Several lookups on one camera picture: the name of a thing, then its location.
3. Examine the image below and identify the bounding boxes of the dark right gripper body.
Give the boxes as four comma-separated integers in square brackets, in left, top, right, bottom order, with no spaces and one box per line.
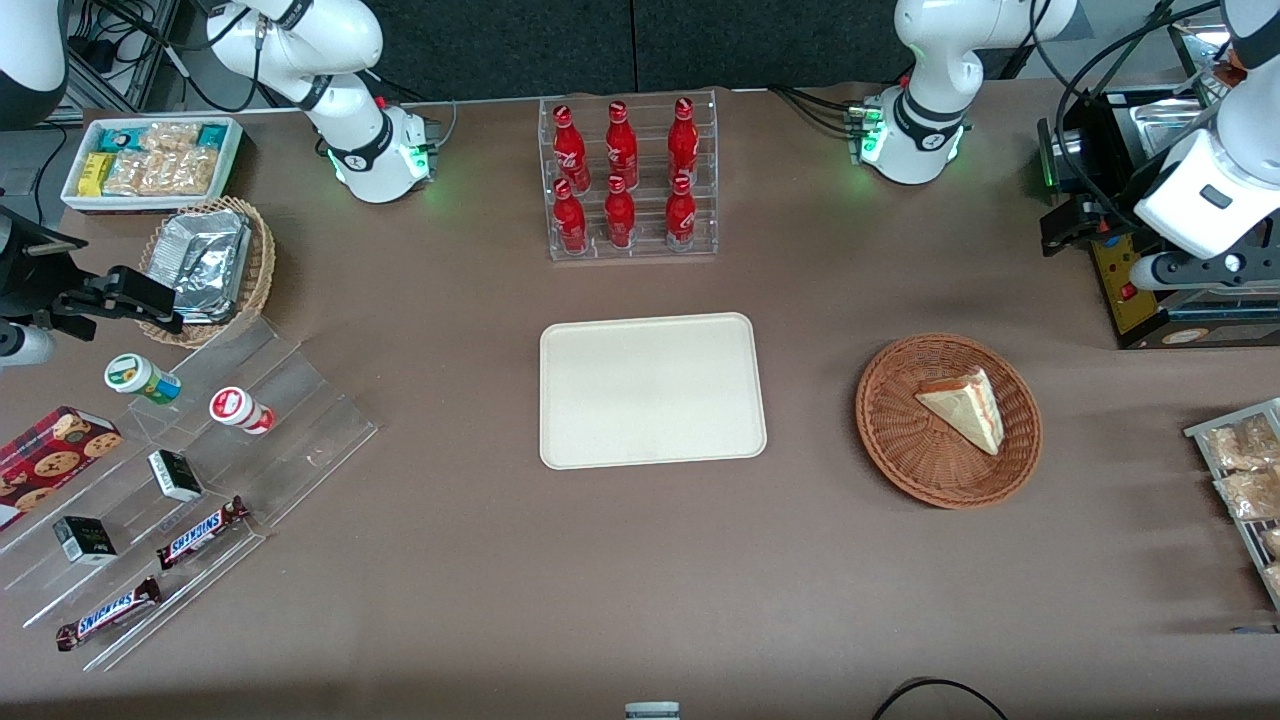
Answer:
[0,208,86,323]

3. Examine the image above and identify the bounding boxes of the triangular sandwich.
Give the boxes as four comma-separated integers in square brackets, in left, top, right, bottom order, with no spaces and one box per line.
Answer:
[915,367,1004,456]

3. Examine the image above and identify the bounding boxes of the light wicker basket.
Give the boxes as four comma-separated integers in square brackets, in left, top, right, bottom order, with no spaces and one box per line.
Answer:
[138,196,277,349]

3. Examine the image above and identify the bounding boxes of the grey tray of snack bags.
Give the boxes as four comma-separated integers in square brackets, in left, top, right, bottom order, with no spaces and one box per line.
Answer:
[1185,398,1280,611]

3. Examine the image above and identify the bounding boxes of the round brown wicker basket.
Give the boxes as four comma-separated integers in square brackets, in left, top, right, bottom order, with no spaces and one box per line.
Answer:
[855,333,1043,510]

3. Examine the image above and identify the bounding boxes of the cream plastic serving tray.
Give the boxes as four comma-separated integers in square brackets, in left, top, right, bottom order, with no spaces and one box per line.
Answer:
[540,312,768,471]

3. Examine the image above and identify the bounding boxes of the small silver foil package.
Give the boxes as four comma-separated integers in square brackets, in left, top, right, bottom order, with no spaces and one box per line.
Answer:
[172,285,241,324]

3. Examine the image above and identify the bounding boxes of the large silver foil package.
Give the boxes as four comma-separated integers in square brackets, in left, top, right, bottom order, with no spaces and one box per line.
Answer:
[150,210,251,293]

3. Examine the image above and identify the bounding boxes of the green lid yogurt cup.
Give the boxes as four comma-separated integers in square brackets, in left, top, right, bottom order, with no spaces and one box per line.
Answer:
[105,354,183,405]

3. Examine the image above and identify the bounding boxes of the black hot food display case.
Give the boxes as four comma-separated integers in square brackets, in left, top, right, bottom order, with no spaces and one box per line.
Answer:
[1037,20,1280,351]

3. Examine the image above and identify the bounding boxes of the steel food pan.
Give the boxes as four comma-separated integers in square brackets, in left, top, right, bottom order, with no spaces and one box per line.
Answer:
[1125,98,1223,163]

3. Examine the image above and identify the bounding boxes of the clear bag of crackers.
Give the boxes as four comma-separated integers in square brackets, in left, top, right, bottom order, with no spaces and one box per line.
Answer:
[140,122,201,156]
[105,150,161,196]
[160,148,216,196]

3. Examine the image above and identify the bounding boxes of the red lid yogurt cup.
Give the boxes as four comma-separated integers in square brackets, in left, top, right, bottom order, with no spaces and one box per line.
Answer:
[209,387,275,435]

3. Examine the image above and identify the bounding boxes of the red plaid cookie box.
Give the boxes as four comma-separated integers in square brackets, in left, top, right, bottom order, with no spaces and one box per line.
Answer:
[0,405,123,531]

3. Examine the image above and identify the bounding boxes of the white plastic snack bin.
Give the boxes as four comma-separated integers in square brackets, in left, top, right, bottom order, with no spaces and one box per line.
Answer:
[60,117,244,214]

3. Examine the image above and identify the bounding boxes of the small black box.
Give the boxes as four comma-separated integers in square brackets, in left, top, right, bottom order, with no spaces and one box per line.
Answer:
[53,516,118,566]
[148,450,204,503]

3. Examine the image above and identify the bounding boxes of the clear acrylic stepped stand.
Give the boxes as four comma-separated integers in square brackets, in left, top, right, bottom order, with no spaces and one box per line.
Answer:
[0,318,379,673]

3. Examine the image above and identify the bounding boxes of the brown Snickers bar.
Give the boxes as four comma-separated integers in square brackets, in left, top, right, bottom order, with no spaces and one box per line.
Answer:
[157,496,251,571]
[56,577,163,652]

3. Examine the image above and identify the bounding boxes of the clear bag of fried snacks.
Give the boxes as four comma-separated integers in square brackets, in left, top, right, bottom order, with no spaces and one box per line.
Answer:
[1215,470,1280,521]
[1205,415,1280,471]

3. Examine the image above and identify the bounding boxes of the red cola bottle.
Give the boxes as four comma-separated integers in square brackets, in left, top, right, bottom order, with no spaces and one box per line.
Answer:
[553,104,591,193]
[665,174,697,251]
[604,175,637,249]
[553,179,589,254]
[605,101,639,191]
[668,97,699,186]

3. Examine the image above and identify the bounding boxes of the clear acrylic bottle rack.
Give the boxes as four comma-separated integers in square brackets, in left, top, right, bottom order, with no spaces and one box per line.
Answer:
[538,90,719,263]

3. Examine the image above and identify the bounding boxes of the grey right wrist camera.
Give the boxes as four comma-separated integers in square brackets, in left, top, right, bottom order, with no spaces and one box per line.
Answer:
[0,322,56,368]

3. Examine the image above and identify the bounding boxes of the black arm base cables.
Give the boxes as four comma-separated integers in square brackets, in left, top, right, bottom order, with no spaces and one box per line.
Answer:
[768,85,863,136]

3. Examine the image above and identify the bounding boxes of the black floor cable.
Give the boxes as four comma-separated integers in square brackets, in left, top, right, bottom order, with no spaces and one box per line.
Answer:
[870,678,1011,720]

